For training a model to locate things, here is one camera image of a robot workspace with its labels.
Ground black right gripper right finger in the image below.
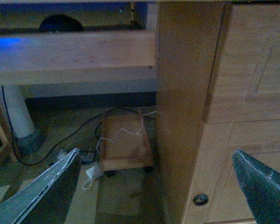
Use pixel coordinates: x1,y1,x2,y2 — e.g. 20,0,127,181
232,149,280,224

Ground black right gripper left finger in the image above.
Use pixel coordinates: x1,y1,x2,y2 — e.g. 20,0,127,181
0,148,81,224

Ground dark grey Logitech wireless mouse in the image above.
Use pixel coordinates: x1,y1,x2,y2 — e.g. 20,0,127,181
39,14,84,33

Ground white power adapter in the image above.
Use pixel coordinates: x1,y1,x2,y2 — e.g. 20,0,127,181
82,164,104,190

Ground white pipe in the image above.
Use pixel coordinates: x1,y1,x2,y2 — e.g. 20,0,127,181
1,85,35,139

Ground small wooden wheeled stand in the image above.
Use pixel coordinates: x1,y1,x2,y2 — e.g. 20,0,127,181
97,111,154,177

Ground wooden cabinet door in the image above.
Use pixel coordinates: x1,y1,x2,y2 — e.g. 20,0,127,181
203,1,280,123

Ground wooden desk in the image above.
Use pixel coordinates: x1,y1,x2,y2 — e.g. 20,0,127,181
0,0,280,224

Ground wooden pull-out keyboard tray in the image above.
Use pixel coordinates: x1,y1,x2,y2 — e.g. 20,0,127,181
0,30,156,86

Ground white charger cable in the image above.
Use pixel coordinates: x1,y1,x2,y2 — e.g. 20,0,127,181
96,111,157,155

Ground black power cable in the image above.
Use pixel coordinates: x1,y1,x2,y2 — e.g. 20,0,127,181
1,85,154,166

